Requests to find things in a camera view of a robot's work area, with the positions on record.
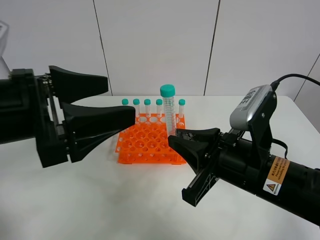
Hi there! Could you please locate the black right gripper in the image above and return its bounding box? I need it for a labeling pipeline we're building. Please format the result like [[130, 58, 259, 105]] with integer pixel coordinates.
[[168, 128, 273, 207]]

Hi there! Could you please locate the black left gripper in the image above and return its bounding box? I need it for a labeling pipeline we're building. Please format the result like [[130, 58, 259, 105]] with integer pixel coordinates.
[[8, 65, 136, 168]]

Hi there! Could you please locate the green-capped test tube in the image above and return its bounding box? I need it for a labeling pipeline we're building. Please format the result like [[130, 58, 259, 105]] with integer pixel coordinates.
[[160, 84, 176, 137]]

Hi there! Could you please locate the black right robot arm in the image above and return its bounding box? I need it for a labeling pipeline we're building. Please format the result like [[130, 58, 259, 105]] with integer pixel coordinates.
[[168, 128, 320, 225]]

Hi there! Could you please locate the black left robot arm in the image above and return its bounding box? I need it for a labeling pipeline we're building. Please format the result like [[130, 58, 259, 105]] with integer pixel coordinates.
[[0, 65, 136, 168]]

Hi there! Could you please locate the rack tube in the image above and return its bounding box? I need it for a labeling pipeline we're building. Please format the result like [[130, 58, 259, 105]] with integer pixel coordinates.
[[156, 98, 163, 118], [133, 98, 140, 118], [121, 98, 129, 106], [144, 98, 151, 118], [178, 98, 186, 120]]

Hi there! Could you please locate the rack tube far left rear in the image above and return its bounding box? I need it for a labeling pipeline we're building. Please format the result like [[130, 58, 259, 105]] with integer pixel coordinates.
[[121, 98, 129, 106]]

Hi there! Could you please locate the orange test tube rack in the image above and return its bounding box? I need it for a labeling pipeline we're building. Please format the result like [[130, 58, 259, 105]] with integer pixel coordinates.
[[115, 113, 186, 165]]

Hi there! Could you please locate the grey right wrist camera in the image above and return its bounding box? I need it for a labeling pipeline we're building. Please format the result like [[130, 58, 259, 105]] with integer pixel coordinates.
[[229, 84, 272, 131]]

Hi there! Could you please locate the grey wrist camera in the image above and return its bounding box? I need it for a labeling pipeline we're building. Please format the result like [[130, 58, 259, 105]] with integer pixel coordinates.
[[229, 84, 272, 131], [0, 21, 10, 80]]

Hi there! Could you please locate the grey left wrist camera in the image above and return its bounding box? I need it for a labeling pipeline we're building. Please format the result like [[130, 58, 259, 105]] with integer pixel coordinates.
[[0, 21, 10, 80]]

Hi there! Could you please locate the black right camera cable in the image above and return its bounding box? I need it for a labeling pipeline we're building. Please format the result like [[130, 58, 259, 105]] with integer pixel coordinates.
[[271, 73, 320, 91]]

